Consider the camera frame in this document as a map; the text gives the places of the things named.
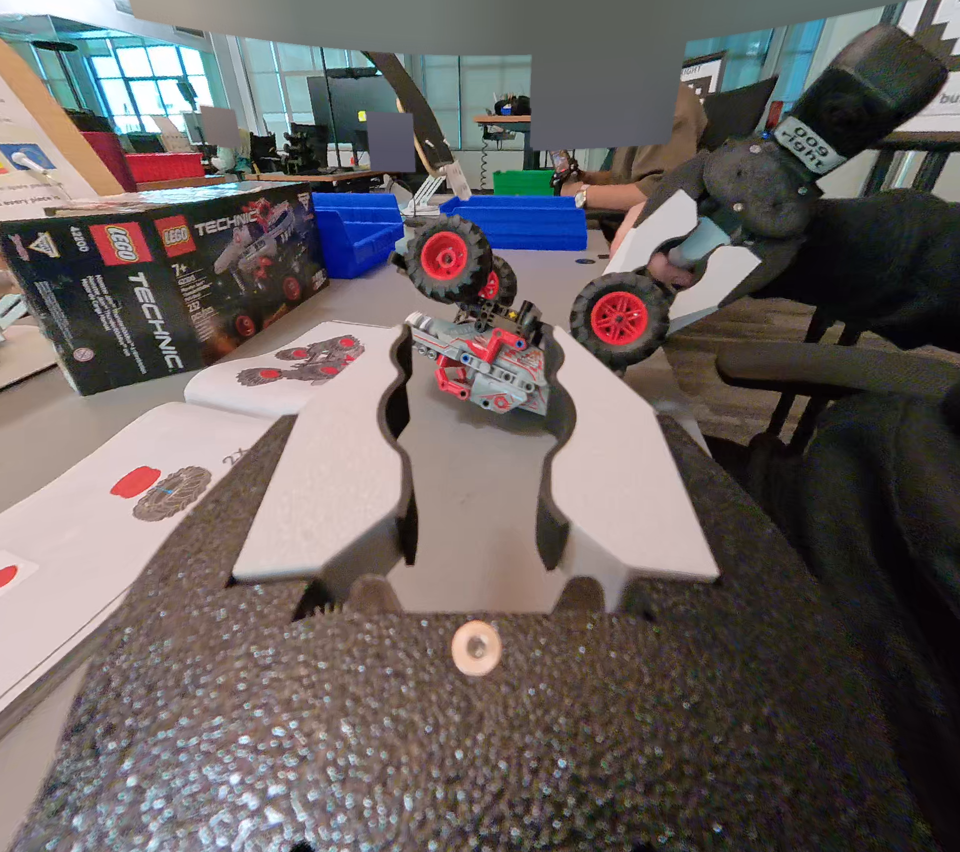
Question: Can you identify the black office chair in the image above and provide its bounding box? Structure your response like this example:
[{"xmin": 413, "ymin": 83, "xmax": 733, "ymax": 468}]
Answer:
[{"xmin": 705, "ymin": 312, "xmax": 960, "ymax": 486}]

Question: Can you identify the black toy set box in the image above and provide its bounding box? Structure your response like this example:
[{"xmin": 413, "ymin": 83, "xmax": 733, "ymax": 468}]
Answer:
[{"xmin": 0, "ymin": 181, "xmax": 331, "ymax": 397}]

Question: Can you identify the white board stand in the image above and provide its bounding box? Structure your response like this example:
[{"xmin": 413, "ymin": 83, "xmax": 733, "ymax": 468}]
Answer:
[{"xmin": 405, "ymin": 171, "xmax": 453, "ymax": 216}]

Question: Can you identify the black-white marker sign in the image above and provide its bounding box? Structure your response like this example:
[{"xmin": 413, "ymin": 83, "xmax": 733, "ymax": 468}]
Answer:
[{"xmin": 681, "ymin": 52, "xmax": 727, "ymax": 97}]

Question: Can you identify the toy brick monster truck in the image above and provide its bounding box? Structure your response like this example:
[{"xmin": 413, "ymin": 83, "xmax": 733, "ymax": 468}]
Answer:
[{"xmin": 390, "ymin": 211, "xmax": 674, "ymax": 420}]

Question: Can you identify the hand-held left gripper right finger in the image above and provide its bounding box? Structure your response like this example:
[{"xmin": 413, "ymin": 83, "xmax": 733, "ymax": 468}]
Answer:
[{"xmin": 536, "ymin": 326, "xmax": 721, "ymax": 615}]

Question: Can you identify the open instruction booklet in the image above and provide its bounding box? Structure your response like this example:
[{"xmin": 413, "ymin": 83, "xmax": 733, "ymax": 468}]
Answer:
[{"xmin": 0, "ymin": 321, "xmax": 376, "ymax": 718}]

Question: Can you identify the black-backed wooden display board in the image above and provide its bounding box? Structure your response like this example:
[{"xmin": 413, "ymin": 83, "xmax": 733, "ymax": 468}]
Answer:
[{"xmin": 360, "ymin": 50, "xmax": 460, "ymax": 172}]

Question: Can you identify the person's right hand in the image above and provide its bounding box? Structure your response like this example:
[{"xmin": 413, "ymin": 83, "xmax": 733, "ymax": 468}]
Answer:
[{"xmin": 646, "ymin": 251, "xmax": 697, "ymax": 292}]

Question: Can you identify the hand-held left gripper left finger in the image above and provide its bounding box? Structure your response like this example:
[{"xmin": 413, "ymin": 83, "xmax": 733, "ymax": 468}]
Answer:
[{"xmin": 231, "ymin": 326, "xmax": 418, "ymax": 617}]

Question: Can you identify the small black wheel red hub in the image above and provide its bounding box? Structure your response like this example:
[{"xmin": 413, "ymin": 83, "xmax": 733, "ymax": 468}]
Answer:
[
  {"xmin": 405, "ymin": 213, "xmax": 494, "ymax": 304},
  {"xmin": 480, "ymin": 252, "xmax": 520, "ymax": 304}
]

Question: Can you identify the red storage box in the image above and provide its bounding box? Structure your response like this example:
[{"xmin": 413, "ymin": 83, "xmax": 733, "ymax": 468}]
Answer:
[{"xmin": 78, "ymin": 131, "xmax": 207, "ymax": 193}]

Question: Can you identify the printed brick instruction sheet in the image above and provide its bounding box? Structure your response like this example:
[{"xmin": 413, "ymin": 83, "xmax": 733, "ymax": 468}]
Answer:
[{"xmin": 0, "ymin": 76, "xmax": 76, "ymax": 208}]

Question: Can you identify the grey desk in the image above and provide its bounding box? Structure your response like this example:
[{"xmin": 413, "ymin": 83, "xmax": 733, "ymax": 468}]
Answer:
[{"xmin": 0, "ymin": 226, "xmax": 714, "ymax": 793}]

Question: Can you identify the black computer monitor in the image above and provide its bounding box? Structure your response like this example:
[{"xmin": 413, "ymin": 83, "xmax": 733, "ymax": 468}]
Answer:
[{"xmin": 307, "ymin": 76, "xmax": 399, "ymax": 148}]

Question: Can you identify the blue storage bin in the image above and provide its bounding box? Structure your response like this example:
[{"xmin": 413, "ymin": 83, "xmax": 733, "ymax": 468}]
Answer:
[{"xmin": 311, "ymin": 192, "xmax": 406, "ymax": 281}]

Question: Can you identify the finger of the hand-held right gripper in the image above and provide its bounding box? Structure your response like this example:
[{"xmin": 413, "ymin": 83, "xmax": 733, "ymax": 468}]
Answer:
[
  {"xmin": 603, "ymin": 188, "xmax": 704, "ymax": 276},
  {"xmin": 663, "ymin": 245, "xmax": 768, "ymax": 336}
]

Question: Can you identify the blue bin with marker tag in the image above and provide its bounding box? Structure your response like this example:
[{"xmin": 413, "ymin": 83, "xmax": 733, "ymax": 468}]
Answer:
[{"xmin": 438, "ymin": 194, "xmax": 588, "ymax": 252}]

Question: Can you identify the instruction sheet on board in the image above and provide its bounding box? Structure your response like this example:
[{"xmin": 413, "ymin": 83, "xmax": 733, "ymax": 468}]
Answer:
[{"xmin": 0, "ymin": 38, "xmax": 125, "ymax": 223}]

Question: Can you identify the wooden-top standing desk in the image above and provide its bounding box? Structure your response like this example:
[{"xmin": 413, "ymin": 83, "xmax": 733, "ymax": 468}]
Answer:
[{"xmin": 474, "ymin": 95, "xmax": 534, "ymax": 171}]

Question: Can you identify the green storage bin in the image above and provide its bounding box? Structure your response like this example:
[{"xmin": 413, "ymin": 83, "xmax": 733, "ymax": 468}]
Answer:
[{"xmin": 491, "ymin": 170, "xmax": 575, "ymax": 197}]

